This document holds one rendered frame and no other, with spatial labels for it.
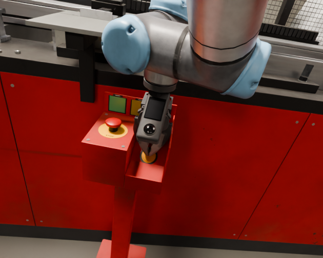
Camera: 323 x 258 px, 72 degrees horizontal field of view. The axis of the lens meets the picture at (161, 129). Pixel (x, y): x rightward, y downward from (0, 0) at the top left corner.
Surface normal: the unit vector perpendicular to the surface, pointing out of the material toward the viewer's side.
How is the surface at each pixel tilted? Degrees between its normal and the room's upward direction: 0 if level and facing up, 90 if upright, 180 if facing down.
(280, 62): 90
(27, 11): 90
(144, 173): 0
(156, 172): 0
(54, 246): 0
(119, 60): 95
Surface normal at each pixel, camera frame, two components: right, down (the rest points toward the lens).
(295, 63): 0.03, 0.54
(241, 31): 0.33, 0.87
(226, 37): 0.00, 0.94
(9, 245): 0.15, -0.84
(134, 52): -0.45, 0.48
